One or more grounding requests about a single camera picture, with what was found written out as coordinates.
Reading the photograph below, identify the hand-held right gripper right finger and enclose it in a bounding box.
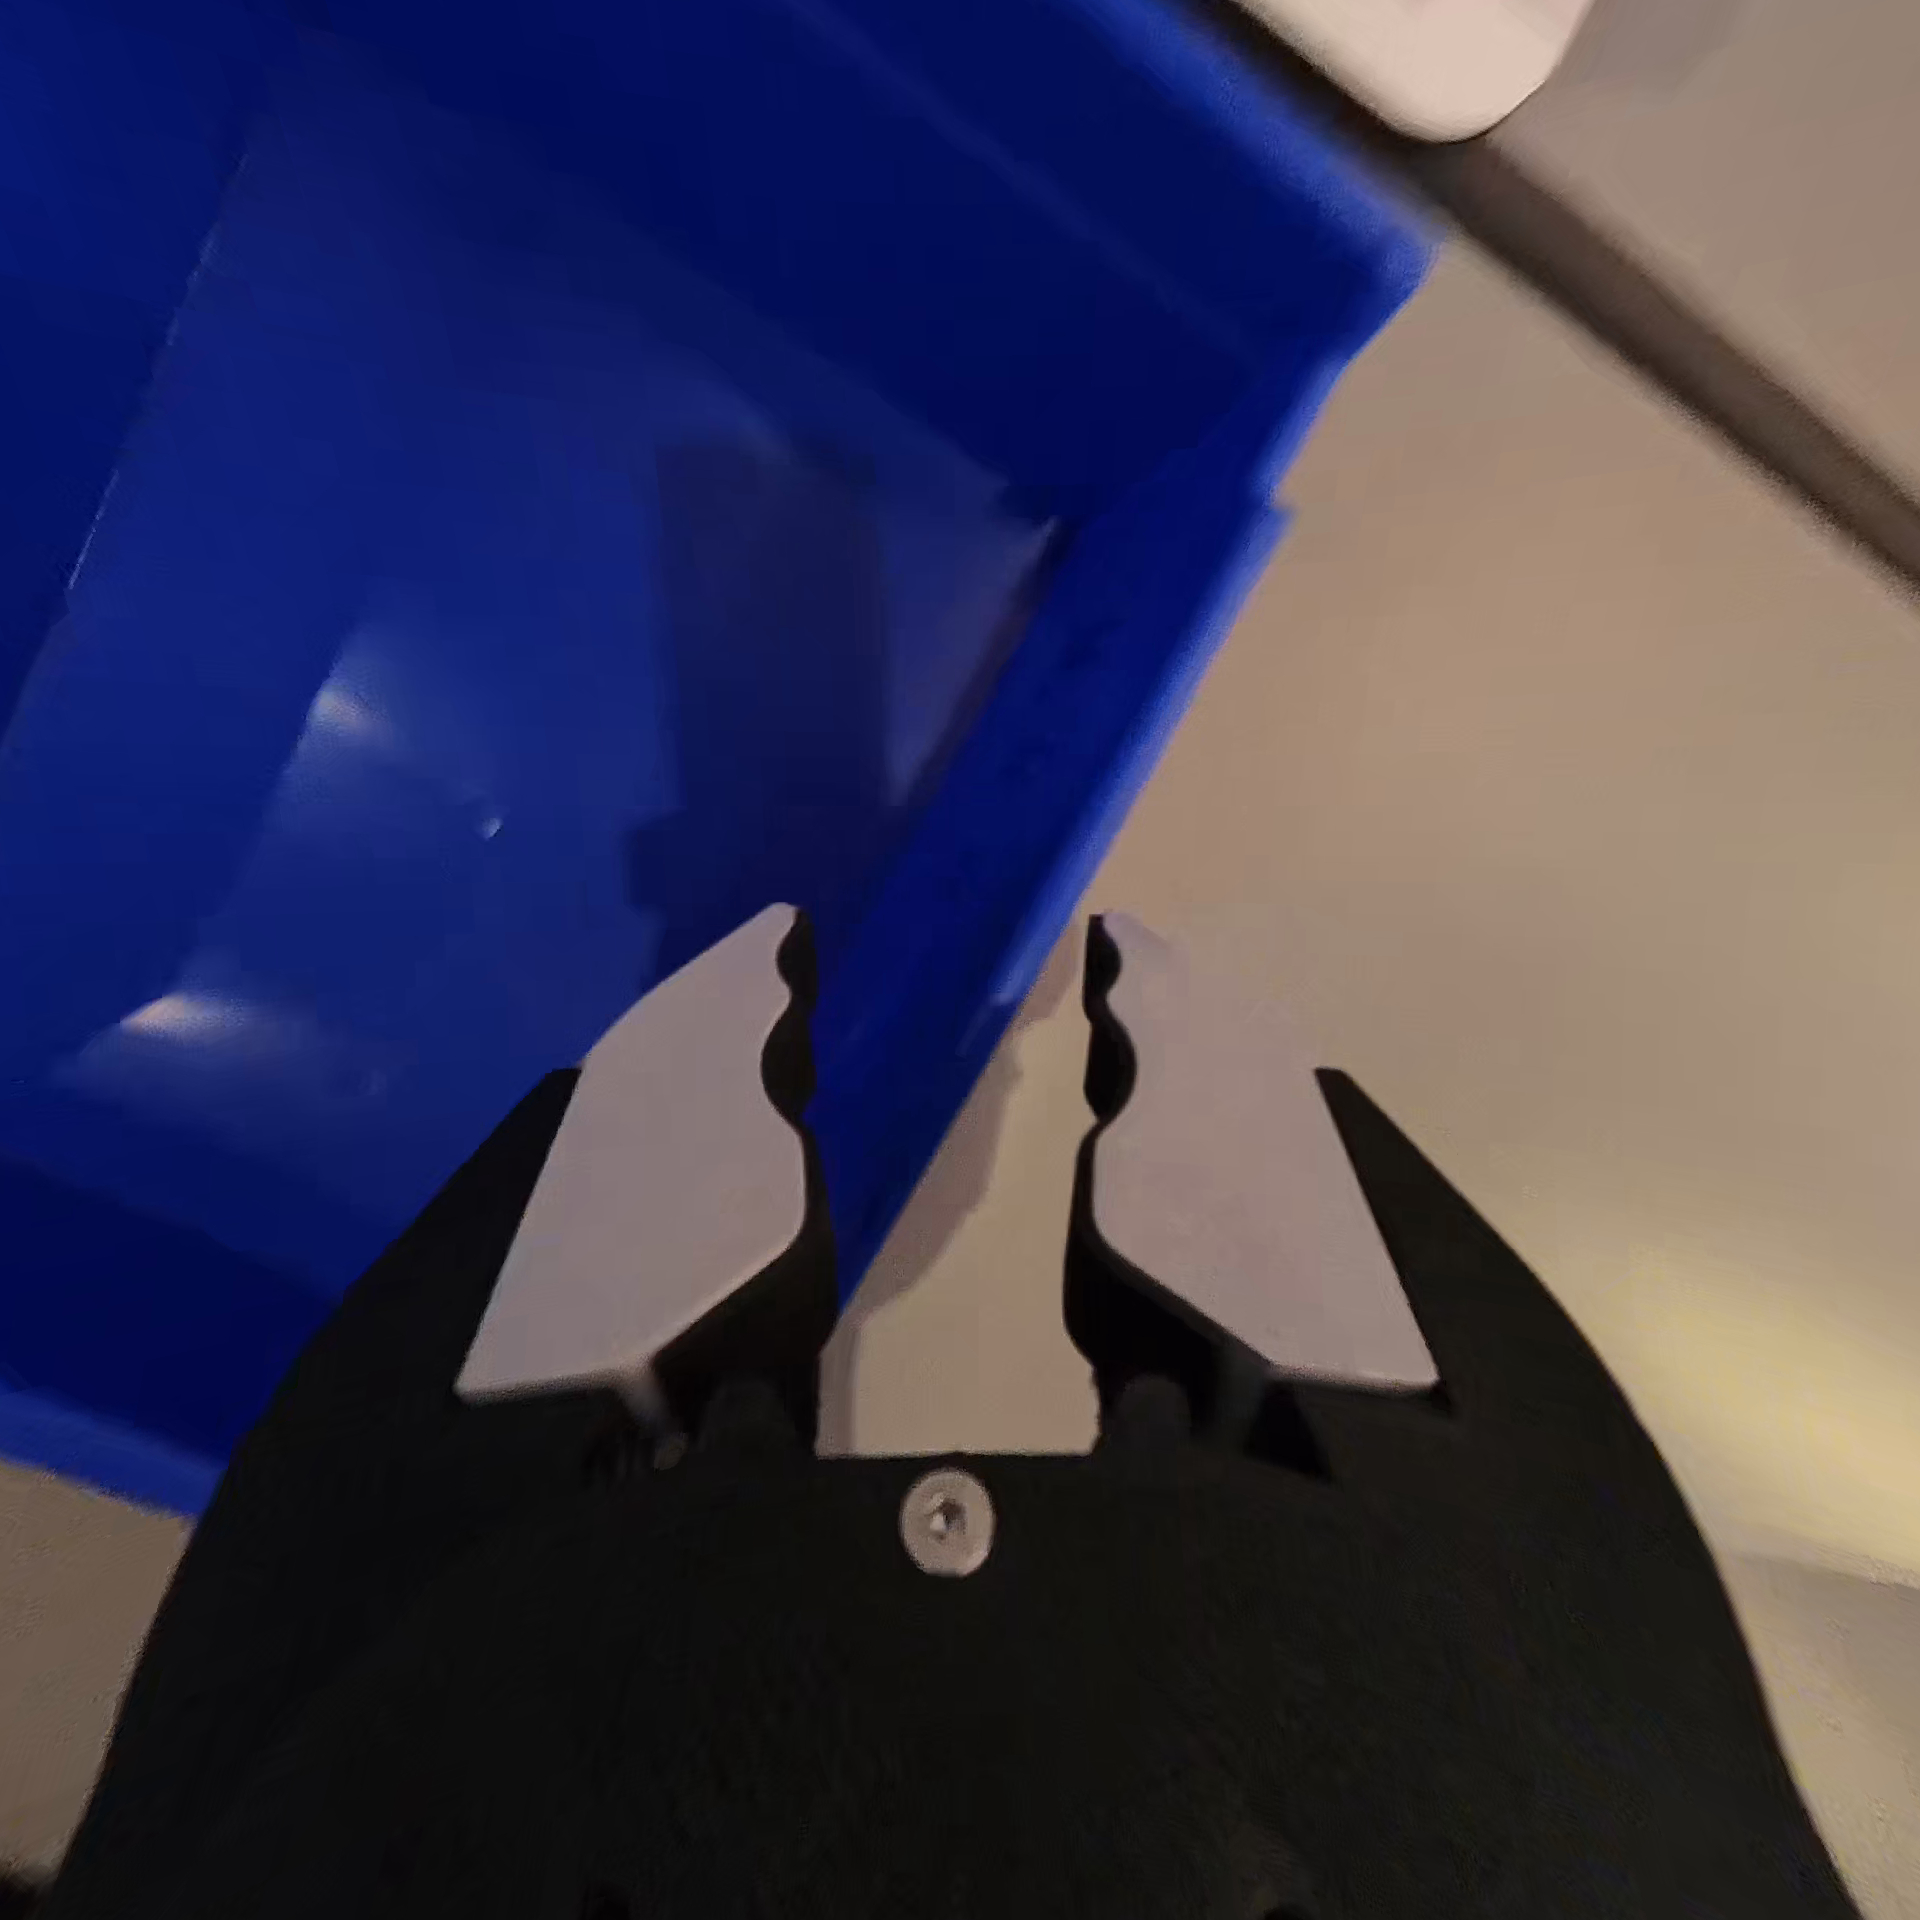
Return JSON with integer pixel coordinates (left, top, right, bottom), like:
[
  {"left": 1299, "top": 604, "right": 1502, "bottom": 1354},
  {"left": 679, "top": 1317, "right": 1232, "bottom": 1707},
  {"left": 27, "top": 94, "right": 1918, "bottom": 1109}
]
[{"left": 1062, "top": 911, "right": 1442, "bottom": 1448}]

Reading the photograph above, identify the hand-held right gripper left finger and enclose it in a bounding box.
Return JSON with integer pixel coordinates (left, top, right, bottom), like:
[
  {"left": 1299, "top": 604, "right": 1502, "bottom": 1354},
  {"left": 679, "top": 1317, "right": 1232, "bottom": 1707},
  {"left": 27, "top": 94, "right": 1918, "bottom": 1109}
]
[{"left": 455, "top": 903, "right": 839, "bottom": 1434}]

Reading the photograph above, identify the blue plastic bin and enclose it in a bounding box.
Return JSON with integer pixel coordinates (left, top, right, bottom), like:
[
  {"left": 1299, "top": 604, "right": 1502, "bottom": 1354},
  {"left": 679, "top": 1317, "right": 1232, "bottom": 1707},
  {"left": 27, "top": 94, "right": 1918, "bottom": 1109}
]
[{"left": 0, "top": 0, "right": 1442, "bottom": 1517}]

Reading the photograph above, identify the black rubber strip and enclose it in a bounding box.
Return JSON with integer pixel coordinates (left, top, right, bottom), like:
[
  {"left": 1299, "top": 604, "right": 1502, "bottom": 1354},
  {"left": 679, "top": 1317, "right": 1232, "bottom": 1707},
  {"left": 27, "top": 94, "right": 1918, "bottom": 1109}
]
[{"left": 1395, "top": 141, "right": 1920, "bottom": 595}]

